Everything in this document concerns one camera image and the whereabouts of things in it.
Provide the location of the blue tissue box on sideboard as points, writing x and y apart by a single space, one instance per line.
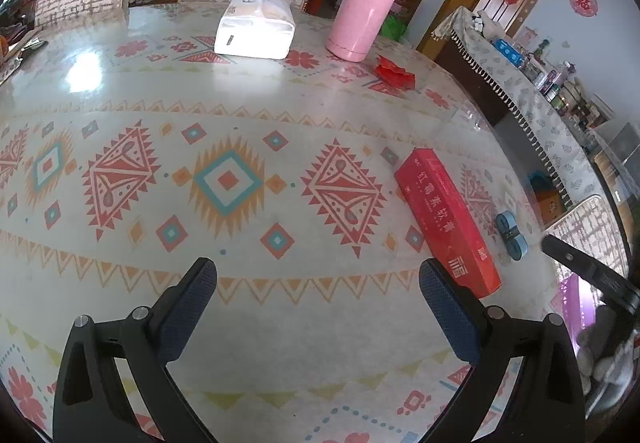
509 52

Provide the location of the chair with patterned cover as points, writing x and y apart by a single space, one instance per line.
590 227

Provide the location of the small light blue box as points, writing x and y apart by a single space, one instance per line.
513 239

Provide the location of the green plastic basket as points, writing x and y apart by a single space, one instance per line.
393 28

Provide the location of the patterned tablecloth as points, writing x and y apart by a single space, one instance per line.
129 149

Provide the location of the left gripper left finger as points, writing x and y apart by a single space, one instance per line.
158 339

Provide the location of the long red box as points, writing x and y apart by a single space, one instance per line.
446 223

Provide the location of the pink thermos bottle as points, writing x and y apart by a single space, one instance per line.
355 28

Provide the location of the purple plastic waste basket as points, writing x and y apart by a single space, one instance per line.
576 301

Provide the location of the white tissue pack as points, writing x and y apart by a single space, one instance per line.
258 29

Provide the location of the white gloved right hand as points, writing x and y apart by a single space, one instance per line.
605 353

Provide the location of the patterned sideboard cloth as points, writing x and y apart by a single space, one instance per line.
557 148

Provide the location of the crumpled red wrapper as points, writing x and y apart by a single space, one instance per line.
394 75

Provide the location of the dark wooden sideboard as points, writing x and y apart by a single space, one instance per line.
479 90

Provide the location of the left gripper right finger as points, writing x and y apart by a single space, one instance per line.
462 319

